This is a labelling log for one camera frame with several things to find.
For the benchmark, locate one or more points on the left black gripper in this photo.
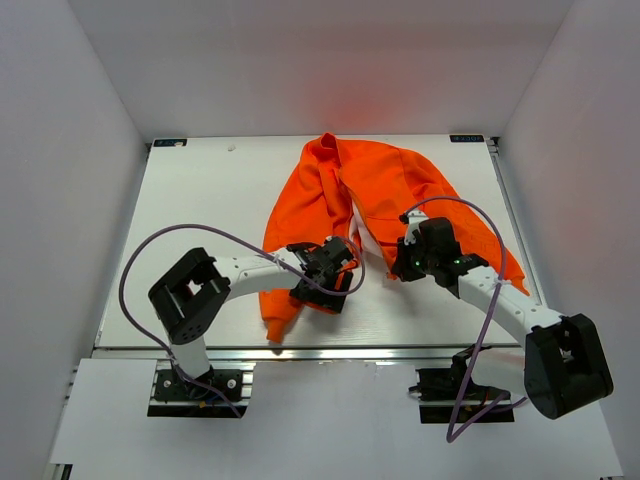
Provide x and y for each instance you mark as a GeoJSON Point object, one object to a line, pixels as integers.
{"type": "Point", "coordinates": [331, 302]}

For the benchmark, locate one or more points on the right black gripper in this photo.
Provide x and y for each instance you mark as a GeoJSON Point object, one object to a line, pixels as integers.
{"type": "Point", "coordinates": [401, 267]}

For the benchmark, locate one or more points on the orange zip jacket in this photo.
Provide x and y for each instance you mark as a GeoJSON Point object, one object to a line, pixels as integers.
{"type": "Point", "coordinates": [360, 188]}

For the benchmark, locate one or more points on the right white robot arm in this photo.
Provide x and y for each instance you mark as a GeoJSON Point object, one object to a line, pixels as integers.
{"type": "Point", "coordinates": [560, 365]}

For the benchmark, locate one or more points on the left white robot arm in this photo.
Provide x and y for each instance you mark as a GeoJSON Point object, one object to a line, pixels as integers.
{"type": "Point", "coordinates": [189, 296]}

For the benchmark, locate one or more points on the right blue corner label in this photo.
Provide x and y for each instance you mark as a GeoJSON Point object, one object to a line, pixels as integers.
{"type": "Point", "coordinates": [466, 138]}

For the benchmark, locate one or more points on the blue corner label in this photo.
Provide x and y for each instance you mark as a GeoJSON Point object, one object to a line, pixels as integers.
{"type": "Point", "coordinates": [466, 138]}
{"type": "Point", "coordinates": [169, 143]}

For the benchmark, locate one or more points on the left blue corner label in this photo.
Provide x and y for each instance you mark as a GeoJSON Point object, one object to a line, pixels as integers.
{"type": "Point", "coordinates": [169, 143]}

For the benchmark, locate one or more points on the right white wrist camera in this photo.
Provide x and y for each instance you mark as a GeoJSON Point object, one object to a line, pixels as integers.
{"type": "Point", "coordinates": [412, 220]}

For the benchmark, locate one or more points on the aluminium right side rail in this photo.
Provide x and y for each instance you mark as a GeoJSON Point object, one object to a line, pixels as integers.
{"type": "Point", "coordinates": [510, 200]}

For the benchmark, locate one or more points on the aluminium rail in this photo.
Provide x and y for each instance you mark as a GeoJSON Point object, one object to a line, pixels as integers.
{"type": "Point", "coordinates": [510, 200]}
{"type": "Point", "coordinates": [264, 354]}

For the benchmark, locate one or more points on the aluminium front rail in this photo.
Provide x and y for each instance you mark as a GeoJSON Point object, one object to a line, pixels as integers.
{"type": "Point", "coordinates": [264, 354]}

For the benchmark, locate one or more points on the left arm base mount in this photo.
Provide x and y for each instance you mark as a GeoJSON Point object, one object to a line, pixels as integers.
{"type": "Point", "coordinates": [223, 393]}

